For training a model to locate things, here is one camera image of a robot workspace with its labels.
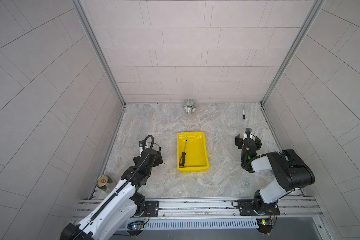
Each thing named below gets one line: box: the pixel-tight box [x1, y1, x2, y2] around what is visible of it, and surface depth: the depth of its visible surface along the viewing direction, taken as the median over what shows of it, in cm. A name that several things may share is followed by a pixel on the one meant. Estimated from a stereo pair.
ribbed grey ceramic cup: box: [184, 99, 196, 115], surface depth 108 cm
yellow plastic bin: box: [176, 131, 210, 173], surface depth 91 cm
